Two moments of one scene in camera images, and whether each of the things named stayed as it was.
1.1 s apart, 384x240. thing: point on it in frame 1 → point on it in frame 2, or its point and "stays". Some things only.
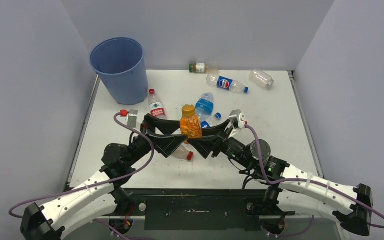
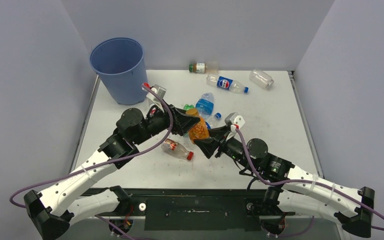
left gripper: (164, 144) → (181, 121)
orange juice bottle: (190, 124) stays
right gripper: (213, 140) stays
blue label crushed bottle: (204, 106) stays
